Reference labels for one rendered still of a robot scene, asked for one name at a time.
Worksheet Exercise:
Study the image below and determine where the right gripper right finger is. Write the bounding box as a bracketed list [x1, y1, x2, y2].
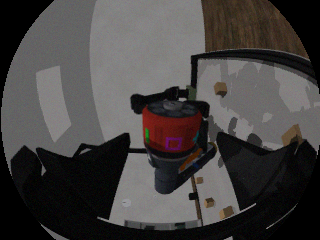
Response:
[216, 132, 298, 211]

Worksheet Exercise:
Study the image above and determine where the black hose nozzle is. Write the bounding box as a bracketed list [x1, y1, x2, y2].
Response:
[142, 100, 218, 195]

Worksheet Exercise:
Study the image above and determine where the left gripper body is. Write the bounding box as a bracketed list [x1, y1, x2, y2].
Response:
[183, 100, 210, 119]

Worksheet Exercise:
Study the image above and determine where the small tan block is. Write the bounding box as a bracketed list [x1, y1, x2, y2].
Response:
[219, 206, 234, 220]
[214, 82, 228, 95]
[204, 198, 214, 208]
[195, 177, 203, 184]
[281, 124, 303, 149]

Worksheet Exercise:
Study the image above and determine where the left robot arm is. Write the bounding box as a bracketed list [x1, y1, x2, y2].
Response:
[130, 86, 189, 114]

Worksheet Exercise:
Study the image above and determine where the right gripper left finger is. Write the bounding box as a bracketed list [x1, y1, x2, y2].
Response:
[36, 133, 130, 220]

